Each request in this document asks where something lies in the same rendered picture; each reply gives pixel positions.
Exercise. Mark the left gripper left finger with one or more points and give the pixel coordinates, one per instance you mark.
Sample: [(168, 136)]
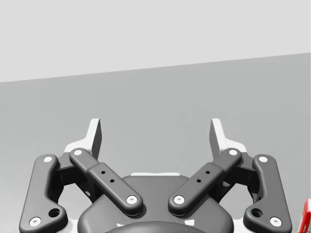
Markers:
[(104, 176)]

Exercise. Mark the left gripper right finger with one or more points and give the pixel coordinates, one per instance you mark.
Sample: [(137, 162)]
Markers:
[(206, 176)]

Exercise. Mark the red and white carton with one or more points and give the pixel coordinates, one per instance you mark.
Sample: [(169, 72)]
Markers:
[(306, 216)]

